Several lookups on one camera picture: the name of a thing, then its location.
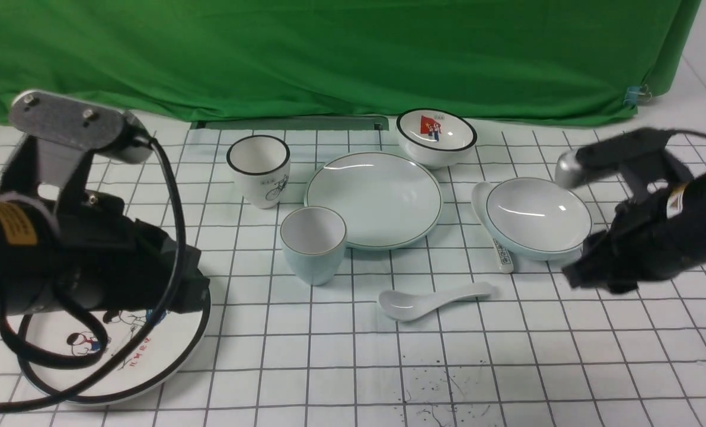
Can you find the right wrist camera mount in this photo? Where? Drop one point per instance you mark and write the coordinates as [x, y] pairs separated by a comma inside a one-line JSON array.
[[639, 156]]

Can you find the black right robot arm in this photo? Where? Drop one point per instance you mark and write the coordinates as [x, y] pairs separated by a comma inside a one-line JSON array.
[[686, 220]]

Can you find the light blue bowl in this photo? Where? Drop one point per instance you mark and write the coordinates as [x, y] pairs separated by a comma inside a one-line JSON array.
[[539, 220]]

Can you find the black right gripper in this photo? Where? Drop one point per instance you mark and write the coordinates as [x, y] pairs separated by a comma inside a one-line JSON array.
[[630, 252]]

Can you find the light blue cup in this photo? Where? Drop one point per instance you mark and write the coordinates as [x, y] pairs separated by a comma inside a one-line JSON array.
[[314, 241]]

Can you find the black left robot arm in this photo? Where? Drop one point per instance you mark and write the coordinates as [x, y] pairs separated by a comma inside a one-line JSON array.
[[29, 263]]

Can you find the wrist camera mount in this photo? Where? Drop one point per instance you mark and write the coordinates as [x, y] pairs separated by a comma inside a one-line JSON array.
[[61, 137], [639, 156]]

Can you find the green backdrop cloth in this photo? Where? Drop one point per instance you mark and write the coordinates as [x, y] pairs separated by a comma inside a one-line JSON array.
[[546, 62]]

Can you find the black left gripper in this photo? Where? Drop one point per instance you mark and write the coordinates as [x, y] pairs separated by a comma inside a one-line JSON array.
[[113, 262]]

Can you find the plain white ceramic spoon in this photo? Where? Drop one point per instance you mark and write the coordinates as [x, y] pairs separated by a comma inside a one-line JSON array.
[[400, 306]]

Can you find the white spoon with printed handle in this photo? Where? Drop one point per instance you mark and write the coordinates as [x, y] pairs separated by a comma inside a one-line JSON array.
[[478, 200]]

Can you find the white black-rimmed cartoon plate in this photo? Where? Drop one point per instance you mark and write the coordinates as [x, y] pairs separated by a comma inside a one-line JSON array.
[[169, 345]]

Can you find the blue binder clip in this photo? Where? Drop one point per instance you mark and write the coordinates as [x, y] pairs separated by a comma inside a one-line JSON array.
[[636, 95]]

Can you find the light blue plate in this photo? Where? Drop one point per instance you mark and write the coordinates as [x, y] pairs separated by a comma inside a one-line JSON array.
[[386, 200]]

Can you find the white bowl with flag picture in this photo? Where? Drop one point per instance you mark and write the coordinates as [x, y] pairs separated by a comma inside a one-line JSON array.
[[434, 138]]

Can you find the white cup with bicycle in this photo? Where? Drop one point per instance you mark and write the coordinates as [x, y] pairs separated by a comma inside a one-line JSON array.
[[260, 166]]

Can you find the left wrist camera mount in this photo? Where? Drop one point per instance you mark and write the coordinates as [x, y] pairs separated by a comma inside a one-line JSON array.
[[61, 137]]

